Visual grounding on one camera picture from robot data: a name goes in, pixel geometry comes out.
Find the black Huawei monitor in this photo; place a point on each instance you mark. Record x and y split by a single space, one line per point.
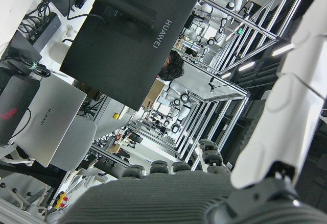
122 55

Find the brown cardboard box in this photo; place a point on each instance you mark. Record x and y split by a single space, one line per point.
154 92

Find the aluminium frame cell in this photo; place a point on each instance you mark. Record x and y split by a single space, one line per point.
219 99
255 27

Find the person's black-haired head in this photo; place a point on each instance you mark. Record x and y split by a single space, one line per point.
174 67

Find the grey office chair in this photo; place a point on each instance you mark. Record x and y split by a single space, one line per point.
78 142

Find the black laptop with red logo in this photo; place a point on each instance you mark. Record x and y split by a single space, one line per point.
15 101

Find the silver Huawei laptop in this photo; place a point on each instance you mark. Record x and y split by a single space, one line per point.
51 117

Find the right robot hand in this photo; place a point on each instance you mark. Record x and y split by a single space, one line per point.
166 198

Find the ceiling strip light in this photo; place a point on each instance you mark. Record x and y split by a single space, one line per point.
283 49
247 66

